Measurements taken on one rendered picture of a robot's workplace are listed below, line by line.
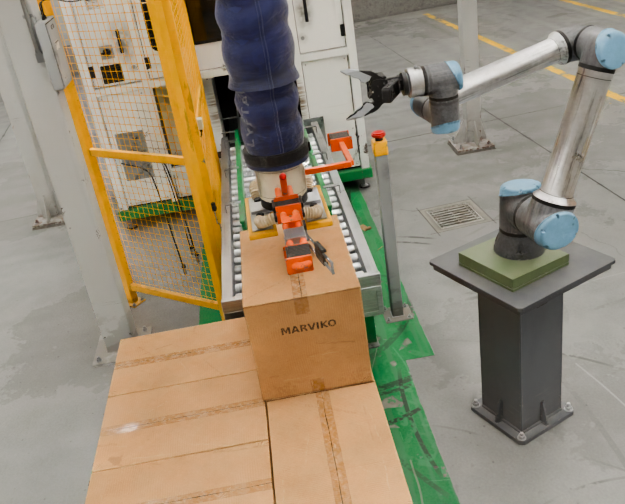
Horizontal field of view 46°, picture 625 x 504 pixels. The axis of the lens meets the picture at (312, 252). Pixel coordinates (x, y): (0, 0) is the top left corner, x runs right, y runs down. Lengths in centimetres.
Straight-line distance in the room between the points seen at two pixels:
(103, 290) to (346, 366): 177
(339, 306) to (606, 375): 153
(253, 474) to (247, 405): 35
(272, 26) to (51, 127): 162
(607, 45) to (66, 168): 246
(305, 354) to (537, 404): 110
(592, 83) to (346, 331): 114
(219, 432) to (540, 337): 130
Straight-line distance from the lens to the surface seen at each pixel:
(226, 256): 359
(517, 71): 257
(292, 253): 203
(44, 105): 368
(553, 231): 263
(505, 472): 311
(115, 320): 410
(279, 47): 238
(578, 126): 259
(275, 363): 259
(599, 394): 350
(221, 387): 280
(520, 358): 300
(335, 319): 251
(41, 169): 610
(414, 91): 228
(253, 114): 242
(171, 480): 249
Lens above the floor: 219
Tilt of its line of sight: 27 degrees down
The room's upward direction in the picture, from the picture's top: 9 degrees counter-clockwise
